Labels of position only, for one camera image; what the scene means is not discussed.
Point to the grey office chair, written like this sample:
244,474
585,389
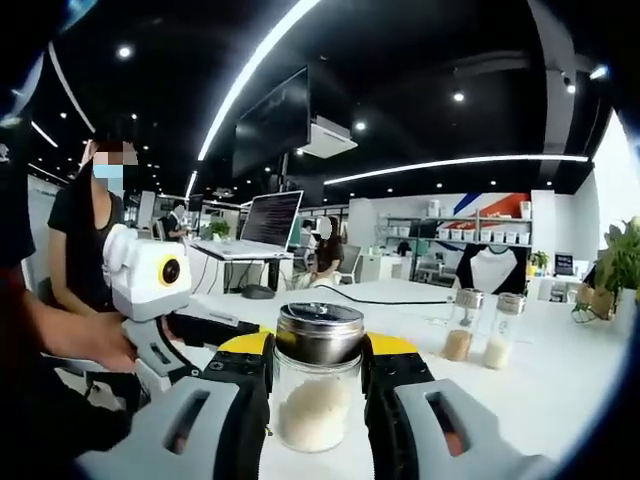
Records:
351,262

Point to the storage shelves with white boxes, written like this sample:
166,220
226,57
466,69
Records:
460,230

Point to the open silver laptop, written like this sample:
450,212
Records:
270,220

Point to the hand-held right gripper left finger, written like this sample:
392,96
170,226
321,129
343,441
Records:
225,415

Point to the green leafy plant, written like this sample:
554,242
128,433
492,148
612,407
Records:
622,255

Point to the small seasoning bottle white contents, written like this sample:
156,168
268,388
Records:
317,400

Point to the hanging black screen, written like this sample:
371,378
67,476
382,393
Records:
270,125

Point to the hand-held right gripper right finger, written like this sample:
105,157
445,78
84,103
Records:
395,430

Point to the white standing desk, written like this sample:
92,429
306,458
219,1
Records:
274,272

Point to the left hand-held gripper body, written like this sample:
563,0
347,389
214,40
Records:
140,280

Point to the tall seasoning bottle brown contents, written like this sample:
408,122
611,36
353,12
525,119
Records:
457,345

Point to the brown paper bag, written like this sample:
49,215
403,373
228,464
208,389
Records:
595,302

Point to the black and white shirt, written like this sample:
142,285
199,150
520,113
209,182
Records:
492,267

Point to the small green plant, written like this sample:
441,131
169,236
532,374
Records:
217,229
539,260

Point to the white plant pot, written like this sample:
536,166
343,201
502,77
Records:
627,310

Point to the black computer mouse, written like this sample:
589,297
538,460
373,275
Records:
258,291

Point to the white ceiling air conditioner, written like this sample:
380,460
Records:
327,137

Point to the person's left hand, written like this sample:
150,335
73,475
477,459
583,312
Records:
105,345

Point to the white low cabinet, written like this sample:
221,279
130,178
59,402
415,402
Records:
385,267

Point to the small dark framed sign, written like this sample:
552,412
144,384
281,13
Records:
565,262

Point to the tall seasoning bottle cream contents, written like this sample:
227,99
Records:
497,352

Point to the curved ceiling light strip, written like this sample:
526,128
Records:
245,85
450,164

